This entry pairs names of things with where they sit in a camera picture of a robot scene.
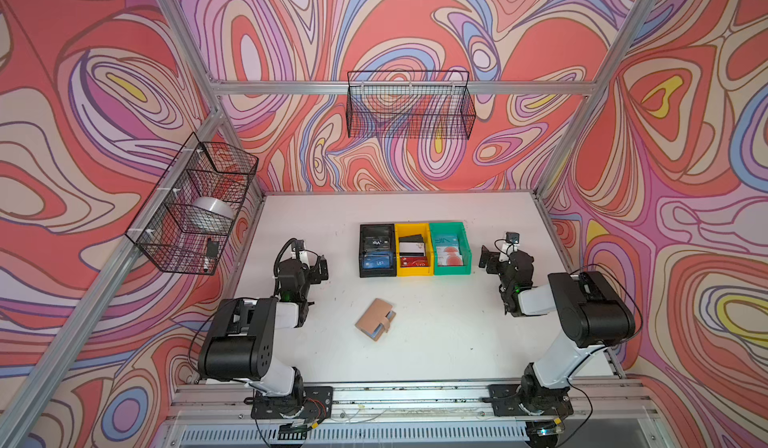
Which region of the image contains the wire basket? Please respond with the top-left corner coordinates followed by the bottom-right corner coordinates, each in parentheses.
top-left (125, 134), bottom-right (259, 276)
top-left (346, 68), bottom-right (477, 140)

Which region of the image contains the tan leather card holder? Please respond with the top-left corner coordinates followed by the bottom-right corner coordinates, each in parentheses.
top-left (355, 298), bottom-right (396, 341)

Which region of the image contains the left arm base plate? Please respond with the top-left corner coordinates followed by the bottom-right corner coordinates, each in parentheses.
top-left (249, 385), bottom-right (334, 422)

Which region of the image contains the silver tape roll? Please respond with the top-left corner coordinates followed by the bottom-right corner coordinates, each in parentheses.
top-left (192, 196), bottom-right (235, 220)

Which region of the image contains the small black box in basket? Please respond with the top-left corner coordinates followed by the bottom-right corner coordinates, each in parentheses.
top-left (205, 238), bottom-right (220, 259)

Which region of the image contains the back wire basket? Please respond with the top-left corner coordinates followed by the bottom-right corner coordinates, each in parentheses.
top-left (346, 68), bottom-right (477, 140)

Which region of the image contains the black plastic bin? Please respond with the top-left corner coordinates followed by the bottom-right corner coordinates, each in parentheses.
top-left (358, 224), bottom-right (397, 278)

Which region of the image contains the aluminium front rail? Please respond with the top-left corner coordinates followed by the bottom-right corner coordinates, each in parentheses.
top-left (159, 378), bottom-right (674, 447)

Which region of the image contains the left wire basket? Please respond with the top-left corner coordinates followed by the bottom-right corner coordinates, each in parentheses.
top-left (125, 134), bottom-right (259, 276)

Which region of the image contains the green plastic bin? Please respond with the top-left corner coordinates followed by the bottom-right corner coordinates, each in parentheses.
top-left (429, 221), bottom-right (472, 276)

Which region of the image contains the yellow plastic bin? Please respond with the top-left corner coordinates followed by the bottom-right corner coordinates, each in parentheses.
top-left (395, 223), bottom-right (435, 277)

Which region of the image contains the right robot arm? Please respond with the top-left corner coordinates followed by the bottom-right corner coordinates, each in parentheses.
top-left (478, 232), bottom-right (636, 418)

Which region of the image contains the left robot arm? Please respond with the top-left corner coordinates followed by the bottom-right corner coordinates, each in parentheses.
top-left (197, 238), bottom-right (333, 423)

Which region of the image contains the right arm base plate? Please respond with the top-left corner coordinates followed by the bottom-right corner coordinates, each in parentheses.
top-left (481, 384), bottom-right (573, 418)

